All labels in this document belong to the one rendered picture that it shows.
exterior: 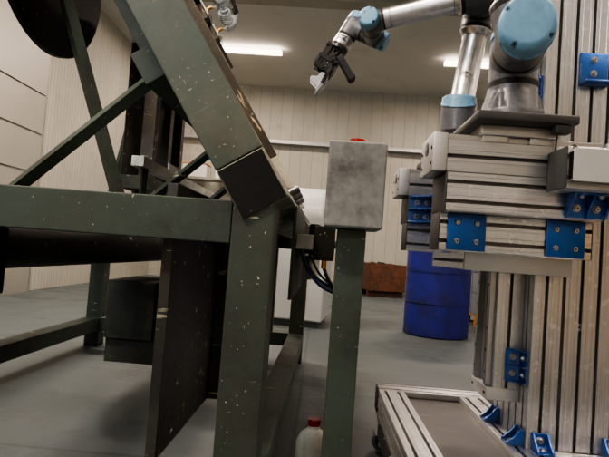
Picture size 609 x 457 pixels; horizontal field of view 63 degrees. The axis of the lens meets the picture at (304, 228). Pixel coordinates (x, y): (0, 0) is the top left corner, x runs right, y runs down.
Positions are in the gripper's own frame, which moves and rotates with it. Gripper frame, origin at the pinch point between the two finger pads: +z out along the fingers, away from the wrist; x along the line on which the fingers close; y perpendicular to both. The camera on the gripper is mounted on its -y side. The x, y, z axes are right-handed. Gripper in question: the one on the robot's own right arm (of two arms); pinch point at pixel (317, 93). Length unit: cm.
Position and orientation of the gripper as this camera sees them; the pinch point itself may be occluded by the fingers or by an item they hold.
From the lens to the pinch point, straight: 203.6
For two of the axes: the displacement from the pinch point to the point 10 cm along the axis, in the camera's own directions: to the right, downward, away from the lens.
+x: -0.3, -0.5, -10.0
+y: -8.5, -5.2, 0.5
